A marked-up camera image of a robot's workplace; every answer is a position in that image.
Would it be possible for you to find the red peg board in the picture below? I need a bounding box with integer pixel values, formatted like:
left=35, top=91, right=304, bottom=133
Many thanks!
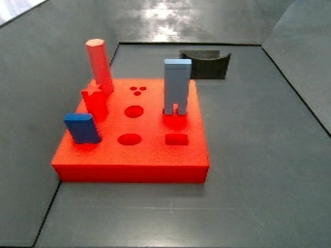
left=52, top=78, right=209, bottom=183

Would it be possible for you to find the black fixture stand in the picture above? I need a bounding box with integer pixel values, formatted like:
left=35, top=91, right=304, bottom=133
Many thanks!
left=180, top=50, right=231, bottom=79

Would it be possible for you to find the grey-blue arch block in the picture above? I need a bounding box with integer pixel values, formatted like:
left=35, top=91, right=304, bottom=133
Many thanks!
left=164, top=59, right=191, bottom=115

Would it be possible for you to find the red star peg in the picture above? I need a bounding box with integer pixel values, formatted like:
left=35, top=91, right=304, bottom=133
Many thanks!
left=80, top=79, right=108, bottom=121

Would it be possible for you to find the dark blue short peg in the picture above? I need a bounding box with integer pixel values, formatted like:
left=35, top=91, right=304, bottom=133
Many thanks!
left=63, top=113, right=103, bottom=144

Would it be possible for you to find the red hexagonal tall peg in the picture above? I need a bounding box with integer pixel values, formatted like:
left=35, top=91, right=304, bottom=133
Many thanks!
left=85, top=39, right=113, bottom=95

